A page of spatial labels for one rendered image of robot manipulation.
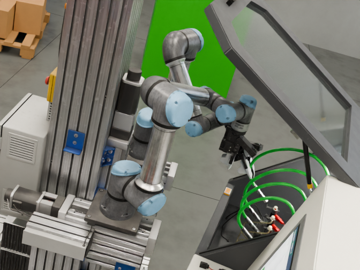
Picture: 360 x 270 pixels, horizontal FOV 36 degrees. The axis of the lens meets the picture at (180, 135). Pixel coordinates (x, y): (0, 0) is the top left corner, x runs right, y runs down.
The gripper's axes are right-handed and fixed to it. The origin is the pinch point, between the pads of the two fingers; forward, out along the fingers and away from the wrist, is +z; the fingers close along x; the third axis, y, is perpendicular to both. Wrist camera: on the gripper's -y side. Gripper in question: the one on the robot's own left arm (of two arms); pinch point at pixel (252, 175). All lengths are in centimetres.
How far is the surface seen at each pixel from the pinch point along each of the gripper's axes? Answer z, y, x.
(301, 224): 18, -36, 52
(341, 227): 20, -52, 62
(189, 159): -19, 139, -186
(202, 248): 23.5, 21.6, 25.1
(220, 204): 10.2, 24.8, -8.3
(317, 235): 19, -47, 71
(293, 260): 25, -36, 69
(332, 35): -146, 93, -639
